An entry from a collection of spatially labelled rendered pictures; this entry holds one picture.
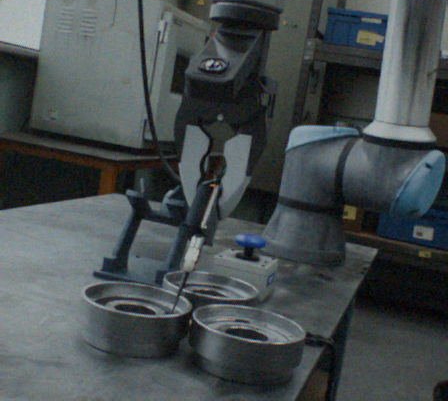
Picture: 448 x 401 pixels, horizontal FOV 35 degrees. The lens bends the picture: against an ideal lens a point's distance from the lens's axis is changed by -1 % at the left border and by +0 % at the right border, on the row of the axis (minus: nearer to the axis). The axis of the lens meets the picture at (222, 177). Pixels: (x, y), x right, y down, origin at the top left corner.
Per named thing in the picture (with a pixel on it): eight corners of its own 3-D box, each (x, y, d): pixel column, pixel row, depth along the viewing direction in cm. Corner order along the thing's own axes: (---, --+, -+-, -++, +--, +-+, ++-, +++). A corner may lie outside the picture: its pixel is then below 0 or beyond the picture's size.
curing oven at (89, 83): (153, 159, 293) (179, 2, 287) (26, 134, 309) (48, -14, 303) (201, 157, 352) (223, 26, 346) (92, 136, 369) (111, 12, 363)
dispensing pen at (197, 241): (152, 303, 65) (208, 153, 73) (161, 319, 69) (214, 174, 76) (174, 309, 64) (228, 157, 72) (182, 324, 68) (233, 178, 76)
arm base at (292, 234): (270, 240, 134) (279, 189, 133) (349, 257, 130) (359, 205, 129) (250, 251, 120) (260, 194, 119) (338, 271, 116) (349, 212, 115)
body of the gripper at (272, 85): (272, 135, 77) (291, 24, 76) (253, 134, 69) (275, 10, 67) (206, 123, 79) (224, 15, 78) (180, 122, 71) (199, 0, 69)
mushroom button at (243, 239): (255, 279, 90) (262, 240, 89) (225, 272, 91) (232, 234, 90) (263, 273, 93) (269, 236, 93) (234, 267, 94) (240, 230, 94)
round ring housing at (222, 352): (308, 395, 61) (317, 349, 60) (188, 379, 60) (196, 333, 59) (287, 352, 71) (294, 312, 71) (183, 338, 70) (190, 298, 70)
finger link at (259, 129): (266, 177, 71) (272, 89, 70) (262, 178, 70) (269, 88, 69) (220, 172, 72) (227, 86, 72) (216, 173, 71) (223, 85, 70)
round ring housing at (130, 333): (82, 358, 60) (89, 312, 60) (69, 317, 70) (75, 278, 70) (198, 363, 64) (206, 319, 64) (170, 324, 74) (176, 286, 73)
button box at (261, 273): (261, 303, 88) (268, 265, 87) (207, 290, 90) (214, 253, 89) (275, 291, 96) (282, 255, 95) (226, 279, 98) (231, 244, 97)
